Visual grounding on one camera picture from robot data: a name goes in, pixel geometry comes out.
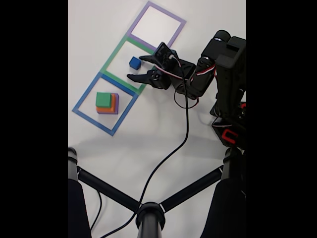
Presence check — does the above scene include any blue tape square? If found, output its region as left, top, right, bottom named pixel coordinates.
left=72, top=71, right=139, bottom=136

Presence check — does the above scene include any purple tape square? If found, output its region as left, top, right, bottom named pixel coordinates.
left=127, top=0, right=187, bottom=53

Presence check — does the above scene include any thin black cable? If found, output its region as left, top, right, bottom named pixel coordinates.
left=89, top=191, right=103, bottom=231

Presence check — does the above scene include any small blue block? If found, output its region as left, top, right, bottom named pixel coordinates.
left=129, top=56, right=142, bottom=69

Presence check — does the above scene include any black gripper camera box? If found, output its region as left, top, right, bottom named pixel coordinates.
left=153, top=42, right=178, bottom=72

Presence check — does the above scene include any orange block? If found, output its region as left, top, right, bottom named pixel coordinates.
left=95, top=93, right=116, bottom=114

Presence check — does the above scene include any black tripod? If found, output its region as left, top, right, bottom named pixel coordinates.
left=68, top=146, right=247, bottom=238

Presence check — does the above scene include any green tape square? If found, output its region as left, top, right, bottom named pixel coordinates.
left=102, top=34, right=159, bottom=96

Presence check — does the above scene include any thick black cable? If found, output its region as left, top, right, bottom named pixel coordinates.
left=99, top=56, right=190, bottom=238

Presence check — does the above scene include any red table clamp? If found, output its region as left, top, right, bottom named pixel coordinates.
left=221, top=128, right=239, bottom=144

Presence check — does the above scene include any red white servo wire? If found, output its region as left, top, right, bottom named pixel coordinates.
left=155, top=56, right=218, bottom=84

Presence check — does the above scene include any large purple block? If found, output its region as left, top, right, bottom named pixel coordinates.
left=97, top=93, right=119, bottom=115

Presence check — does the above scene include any green block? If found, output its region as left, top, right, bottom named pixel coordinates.
left=96, top=92, right=112, bottom=108

